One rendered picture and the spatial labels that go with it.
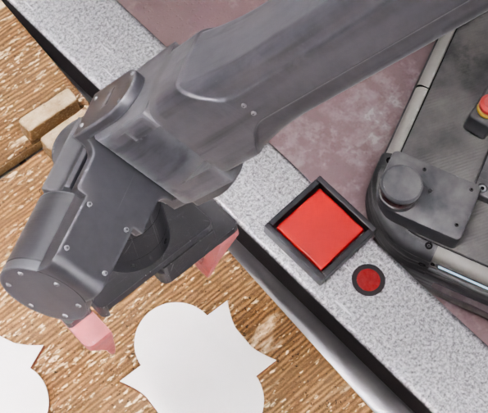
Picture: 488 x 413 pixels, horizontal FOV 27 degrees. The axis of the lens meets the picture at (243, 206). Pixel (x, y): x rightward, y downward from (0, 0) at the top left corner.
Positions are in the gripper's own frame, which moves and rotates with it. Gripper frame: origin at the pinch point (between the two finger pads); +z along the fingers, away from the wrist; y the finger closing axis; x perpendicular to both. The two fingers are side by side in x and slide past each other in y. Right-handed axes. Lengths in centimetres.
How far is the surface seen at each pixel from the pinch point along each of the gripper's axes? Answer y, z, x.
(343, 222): 21.2, 12.2, 1.5
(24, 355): -9.4, 9.2, 9.8
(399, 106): 85, 91, 56
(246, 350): 5.6, 12.2, -2.2
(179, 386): -0.9, 12.0, -0.8
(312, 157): 64, 91, 59
